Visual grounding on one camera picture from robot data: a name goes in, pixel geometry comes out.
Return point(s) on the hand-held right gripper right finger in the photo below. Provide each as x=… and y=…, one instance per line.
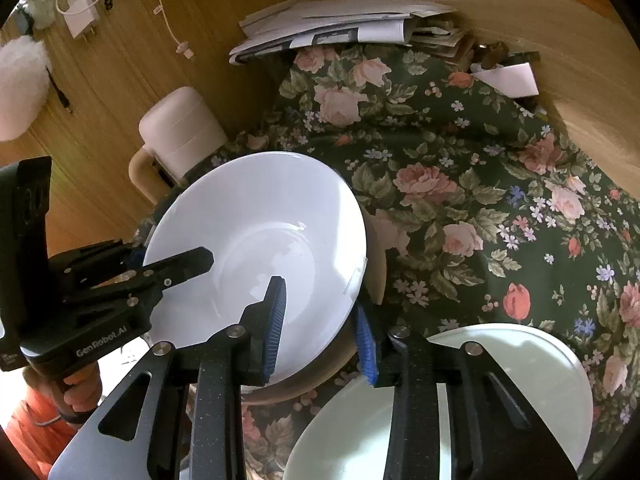
x=365, y=347

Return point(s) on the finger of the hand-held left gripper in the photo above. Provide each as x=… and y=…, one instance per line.
x=185, y=264
x=134, y=260

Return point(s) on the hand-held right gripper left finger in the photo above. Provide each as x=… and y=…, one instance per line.
x=275, y=330

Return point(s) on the beige bowl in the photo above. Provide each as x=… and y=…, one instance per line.
x=377, y=270

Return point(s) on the white plate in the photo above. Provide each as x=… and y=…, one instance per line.
x=280, y=210

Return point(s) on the pale green plate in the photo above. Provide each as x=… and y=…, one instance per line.
x=540, y=370

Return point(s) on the person's left forearm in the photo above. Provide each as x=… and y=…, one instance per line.
x=30, y=425

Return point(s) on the person's left hand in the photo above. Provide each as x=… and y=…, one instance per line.
x=80, y=390

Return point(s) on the white fluffy ball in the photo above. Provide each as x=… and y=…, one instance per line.
x=20, y=85

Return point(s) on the green floral tablecloth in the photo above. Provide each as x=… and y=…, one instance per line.
x=450, y=135

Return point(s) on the white charger plug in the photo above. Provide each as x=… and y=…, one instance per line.
x=80, y=20

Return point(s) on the small white plush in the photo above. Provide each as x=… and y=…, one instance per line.
x=40, y=12

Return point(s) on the stack of white papers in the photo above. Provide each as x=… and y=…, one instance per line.
x=325, y=25

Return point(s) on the small white paper slip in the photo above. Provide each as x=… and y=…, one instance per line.
x=510, y=80

